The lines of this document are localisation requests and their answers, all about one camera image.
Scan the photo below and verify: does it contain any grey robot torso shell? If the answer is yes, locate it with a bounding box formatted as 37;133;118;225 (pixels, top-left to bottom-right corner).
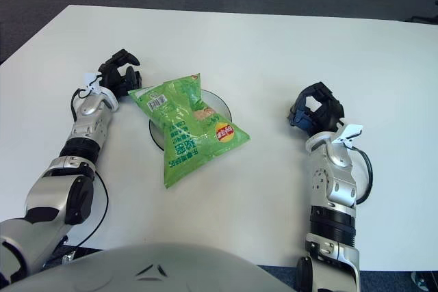
0;241;296;292

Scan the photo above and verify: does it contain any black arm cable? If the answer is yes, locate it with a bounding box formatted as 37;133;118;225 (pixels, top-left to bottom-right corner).
40;88;110;266
351;146;374;204

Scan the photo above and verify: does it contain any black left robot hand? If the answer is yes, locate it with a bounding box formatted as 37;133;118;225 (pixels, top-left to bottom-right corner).
83;50;142;111

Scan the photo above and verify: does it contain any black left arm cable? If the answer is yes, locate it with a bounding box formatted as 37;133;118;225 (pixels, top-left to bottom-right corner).
40;88;110;266

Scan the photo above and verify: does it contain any white plate black rim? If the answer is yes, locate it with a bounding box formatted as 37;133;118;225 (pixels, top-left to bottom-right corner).
148;89;232;152

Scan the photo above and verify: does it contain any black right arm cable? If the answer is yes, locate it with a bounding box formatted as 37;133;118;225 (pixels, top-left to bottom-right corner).
351;146;374;204

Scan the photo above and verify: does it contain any green snack chip bag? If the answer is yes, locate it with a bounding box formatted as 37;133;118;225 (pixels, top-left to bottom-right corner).
127;72;252;189

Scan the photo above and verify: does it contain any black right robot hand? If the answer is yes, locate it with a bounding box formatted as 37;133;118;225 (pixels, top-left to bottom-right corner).
287;81;365;152

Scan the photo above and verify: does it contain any grey caster wheel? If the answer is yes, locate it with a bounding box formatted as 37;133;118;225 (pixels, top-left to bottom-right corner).
409;270;438;292

